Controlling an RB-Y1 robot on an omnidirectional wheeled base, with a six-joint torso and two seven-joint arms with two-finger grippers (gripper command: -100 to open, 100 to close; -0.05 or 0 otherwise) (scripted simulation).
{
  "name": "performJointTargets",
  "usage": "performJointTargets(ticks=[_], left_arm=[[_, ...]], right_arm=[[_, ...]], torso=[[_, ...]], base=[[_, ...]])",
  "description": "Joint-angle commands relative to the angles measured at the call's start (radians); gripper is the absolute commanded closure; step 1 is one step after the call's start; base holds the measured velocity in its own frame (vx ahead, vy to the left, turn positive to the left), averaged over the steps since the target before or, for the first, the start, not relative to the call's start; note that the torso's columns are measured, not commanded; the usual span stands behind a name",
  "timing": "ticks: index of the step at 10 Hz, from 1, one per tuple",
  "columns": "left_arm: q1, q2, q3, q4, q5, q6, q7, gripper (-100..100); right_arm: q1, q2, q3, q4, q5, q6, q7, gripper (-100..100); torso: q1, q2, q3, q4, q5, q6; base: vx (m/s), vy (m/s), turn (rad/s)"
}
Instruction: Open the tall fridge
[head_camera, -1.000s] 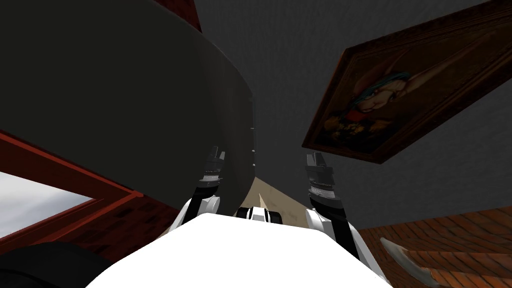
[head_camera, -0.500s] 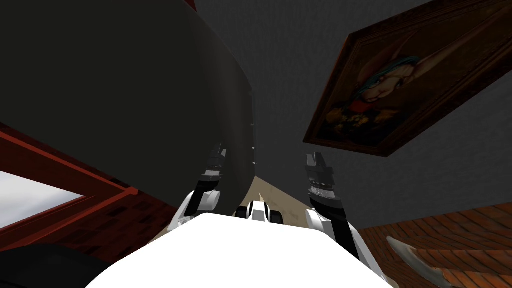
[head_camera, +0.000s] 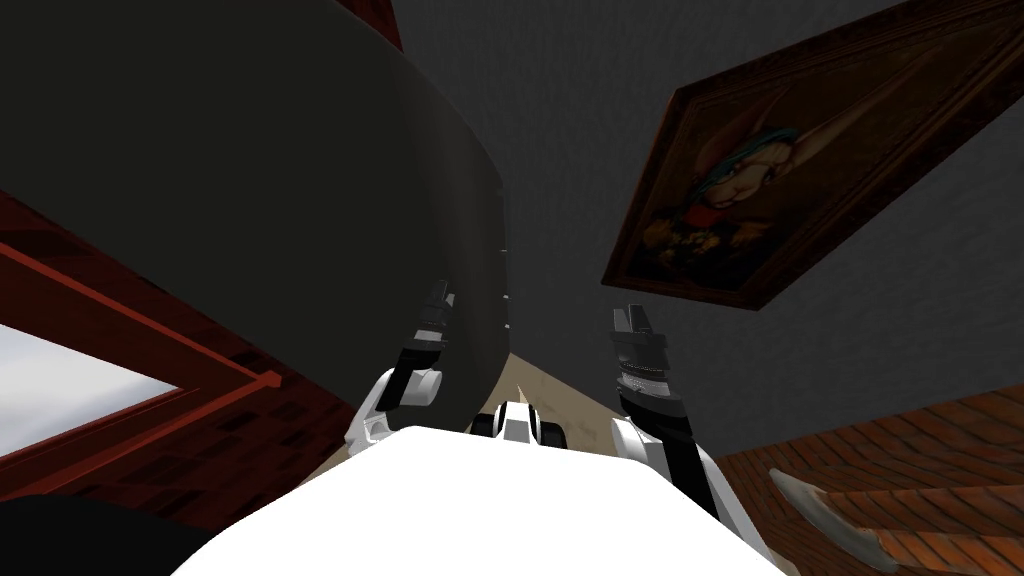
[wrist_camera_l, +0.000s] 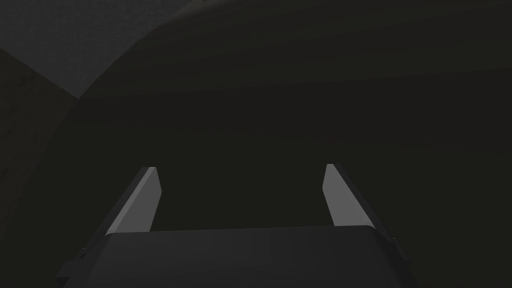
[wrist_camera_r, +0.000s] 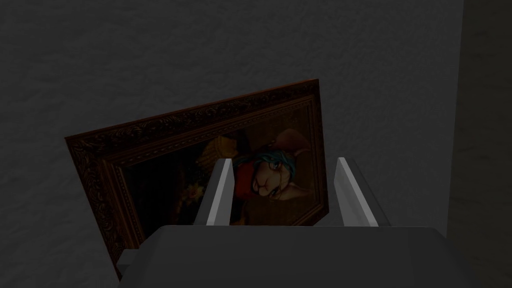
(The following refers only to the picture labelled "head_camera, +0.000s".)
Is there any brown framed painting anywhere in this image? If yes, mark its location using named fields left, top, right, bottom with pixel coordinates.
left=599, top=0, right=1024, bottom=312

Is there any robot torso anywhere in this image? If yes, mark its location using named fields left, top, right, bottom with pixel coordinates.
left=170, top=399, right=789, bottom=576

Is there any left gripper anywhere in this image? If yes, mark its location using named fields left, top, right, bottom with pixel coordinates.
left=406, top=279, right=458, bottom=353

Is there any grey curved shape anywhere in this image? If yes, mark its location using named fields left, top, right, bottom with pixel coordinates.
left=767, top=467, right=909, bottom=576

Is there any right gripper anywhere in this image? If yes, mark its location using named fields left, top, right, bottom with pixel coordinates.
left=608, top=303, right=670, bottom=379

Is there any dark grey door leaf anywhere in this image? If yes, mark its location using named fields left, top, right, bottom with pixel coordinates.
left=0, top=0, right=510, bottom=437

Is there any red framed window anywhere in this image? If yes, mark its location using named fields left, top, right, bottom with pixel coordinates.
left=0, top=239, right=283, bottom=483

